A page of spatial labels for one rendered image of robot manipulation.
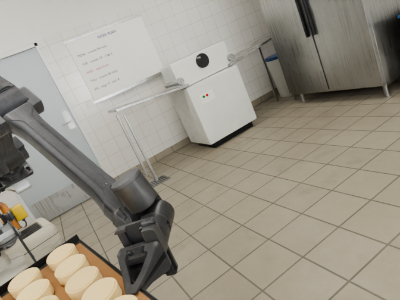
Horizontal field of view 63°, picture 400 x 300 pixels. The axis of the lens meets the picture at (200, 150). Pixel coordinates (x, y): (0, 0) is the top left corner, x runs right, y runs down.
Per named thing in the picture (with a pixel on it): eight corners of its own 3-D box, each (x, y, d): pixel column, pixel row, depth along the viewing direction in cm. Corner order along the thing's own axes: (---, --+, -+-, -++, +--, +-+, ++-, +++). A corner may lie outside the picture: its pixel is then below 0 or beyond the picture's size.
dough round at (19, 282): (46, 284, 52) (40, 275, 51) (13, 305, 50) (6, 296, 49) (42, 271, 56) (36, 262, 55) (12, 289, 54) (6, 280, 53)
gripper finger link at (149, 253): (169, 316, 43) (178, 267, 52) (147, 275, 41) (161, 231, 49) (124, 328, 44) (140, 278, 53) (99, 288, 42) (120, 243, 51)
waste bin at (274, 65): (317, 83, 523) (305, 43, 505) (293, 97, 504) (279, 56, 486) (293, 86, 571) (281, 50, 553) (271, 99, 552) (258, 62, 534)
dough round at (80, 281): (110, 276, 48) (104, 266, 47) (86, 305, 44) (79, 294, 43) (88, 273, 50) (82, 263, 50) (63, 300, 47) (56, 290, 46)
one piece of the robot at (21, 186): (11, 188, 119) (-6, 162, 114) (25, 181, 121) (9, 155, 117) (18, 194, 111) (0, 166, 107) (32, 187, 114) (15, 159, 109)
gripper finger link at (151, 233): (163, 305, 42) (173, 257, 51) (141, 263, 40) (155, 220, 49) (117, 317, 44) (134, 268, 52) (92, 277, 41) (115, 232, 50)
